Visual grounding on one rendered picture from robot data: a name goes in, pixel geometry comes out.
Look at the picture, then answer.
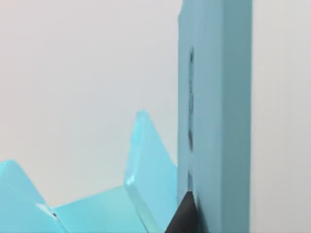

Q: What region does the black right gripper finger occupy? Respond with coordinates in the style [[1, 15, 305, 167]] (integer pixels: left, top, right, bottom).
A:
[[164, 190, 198, 233]]

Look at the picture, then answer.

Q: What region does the blue book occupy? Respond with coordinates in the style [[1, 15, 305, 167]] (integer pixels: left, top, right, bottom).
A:
[[176, 0, 253, 233]]

